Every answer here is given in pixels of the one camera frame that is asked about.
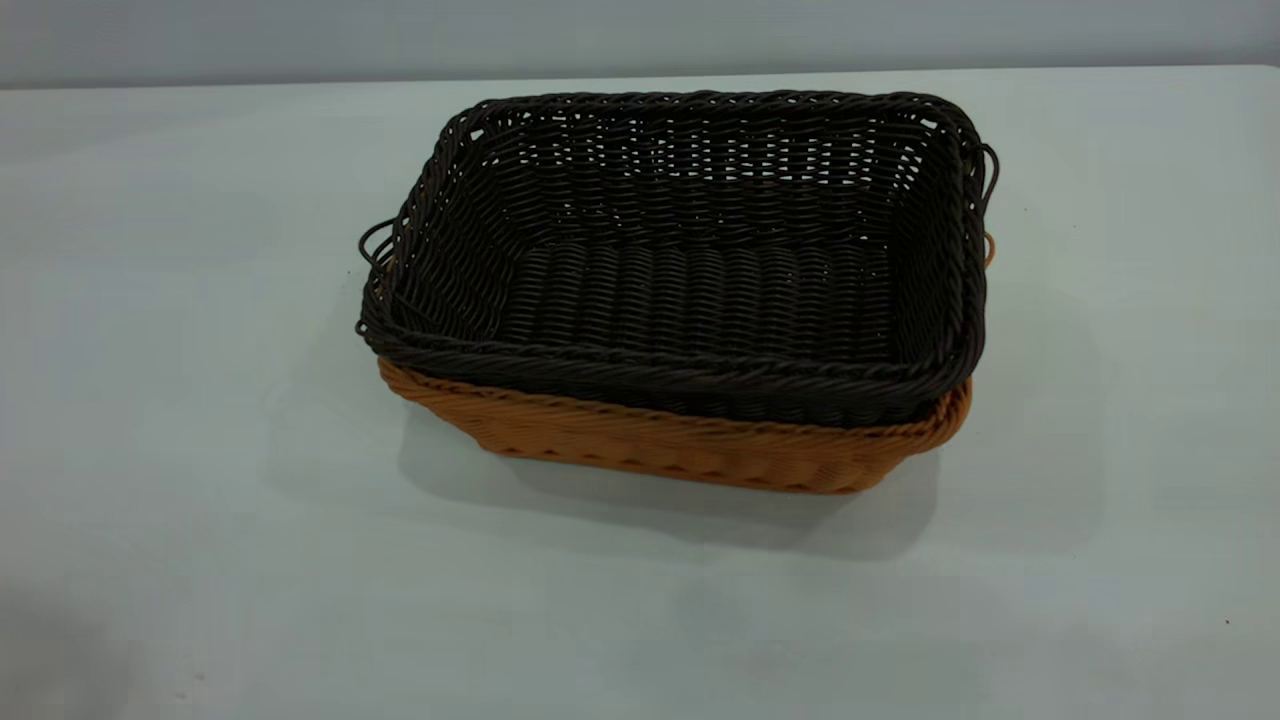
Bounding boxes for light brown wicker basket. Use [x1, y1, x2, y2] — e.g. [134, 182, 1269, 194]
[378, 233, 997, 495]

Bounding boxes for dark brown wicker basket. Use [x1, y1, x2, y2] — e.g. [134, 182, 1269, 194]
[356, 90, 1001, 429]

